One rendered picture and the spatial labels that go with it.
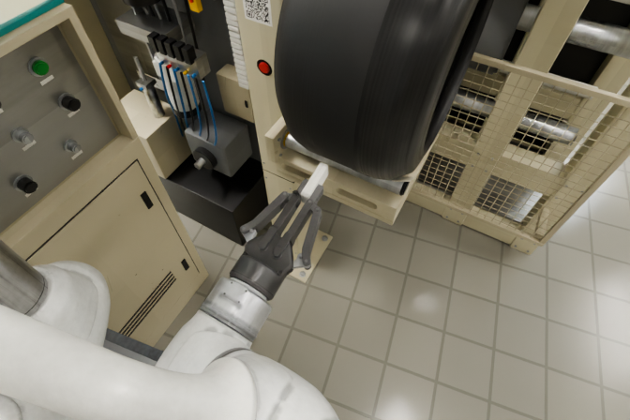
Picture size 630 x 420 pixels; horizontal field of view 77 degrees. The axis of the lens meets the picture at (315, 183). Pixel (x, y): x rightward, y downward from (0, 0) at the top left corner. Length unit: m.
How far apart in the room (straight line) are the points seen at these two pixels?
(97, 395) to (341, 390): 1.37
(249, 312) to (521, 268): 1.66
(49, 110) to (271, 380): 0.81
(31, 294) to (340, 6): 0.66
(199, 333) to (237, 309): 0.06
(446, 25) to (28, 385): 0.63
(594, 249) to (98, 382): 2.16
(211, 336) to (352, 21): 0.49
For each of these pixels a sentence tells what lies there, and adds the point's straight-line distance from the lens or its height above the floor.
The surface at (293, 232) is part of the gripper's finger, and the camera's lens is 0.62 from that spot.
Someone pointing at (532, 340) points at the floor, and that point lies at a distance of 1.96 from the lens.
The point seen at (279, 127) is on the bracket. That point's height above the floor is 0.95.
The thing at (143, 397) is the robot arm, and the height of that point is 1.31.
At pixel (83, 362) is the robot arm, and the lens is 0.40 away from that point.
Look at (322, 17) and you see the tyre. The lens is 0.67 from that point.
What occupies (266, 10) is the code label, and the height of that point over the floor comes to 1.22.
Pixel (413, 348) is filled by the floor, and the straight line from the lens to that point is 1.78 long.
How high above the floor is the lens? 1.68
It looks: 53 degrees down
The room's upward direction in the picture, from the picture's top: straight up
